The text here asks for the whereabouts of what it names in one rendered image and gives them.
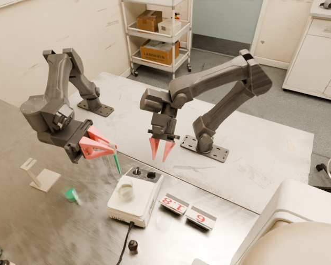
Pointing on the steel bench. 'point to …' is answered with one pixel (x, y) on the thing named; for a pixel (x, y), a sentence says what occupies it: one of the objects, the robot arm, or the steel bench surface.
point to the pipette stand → (48, 177)
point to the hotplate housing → (144, 212)
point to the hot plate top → (145, 189)
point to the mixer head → (295, 229)
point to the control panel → (143, 175)
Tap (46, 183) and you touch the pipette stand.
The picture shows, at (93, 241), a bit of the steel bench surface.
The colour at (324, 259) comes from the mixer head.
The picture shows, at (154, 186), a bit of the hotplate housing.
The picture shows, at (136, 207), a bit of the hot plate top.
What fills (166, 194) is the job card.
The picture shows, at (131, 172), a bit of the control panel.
